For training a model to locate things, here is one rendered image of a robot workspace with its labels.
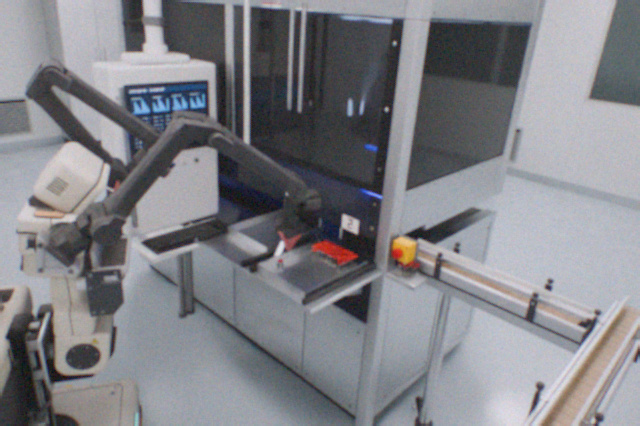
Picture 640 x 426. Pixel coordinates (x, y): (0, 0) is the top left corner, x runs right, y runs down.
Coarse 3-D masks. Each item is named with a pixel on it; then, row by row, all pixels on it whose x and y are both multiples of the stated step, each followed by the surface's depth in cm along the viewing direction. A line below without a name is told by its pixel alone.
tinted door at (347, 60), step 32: (320, 32) 184; (352, 32) 174; (384, 32) 165; (320, 64) 188; (352, 64) 177; (384, 64) 168; (320, 96) 192; (352, 96) 181; (320, 128) 196; (352, 128) 185; (320, 160) 201; (352, 160) 189
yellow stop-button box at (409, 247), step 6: (396, 240) 182; (402, 240) 183; (408, 240) 183; (414, 240) 183; (396, 246) 182; (402, 246) 180; (408, 246) 179; (414, 246) 181; (402, 252) 180; (408, 252) 179; (414, 252) 183; (402, 258) 181; (408, 258) 181; (414, 258) 184
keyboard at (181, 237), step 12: (180, 228) 226; (192, 228) 227; (204, 228) 228; (216, 228) 231; (144, 240) 214; (156, 240) 214; (168, 240) 214; (180, 240) 215; (192, 240) 218; (156, 252) 206
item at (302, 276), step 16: (288, 256) 194; (304, 256) 197; (272, 272) 177; (288, 272) 185; (304, 272) 186; (320, 272) 186; (352, 272) 184; (288, 288) 173; (304, 288) 175; (320, 288) 173
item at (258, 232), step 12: (264, 216) 226; (276, 216) 232; (228, 228) 212; (240, 228) 217; (252, 228) 219; (264, 228) 219; (312, 228) 223; (252, 240) 201; (264, 240) 208; (276, 240) 209
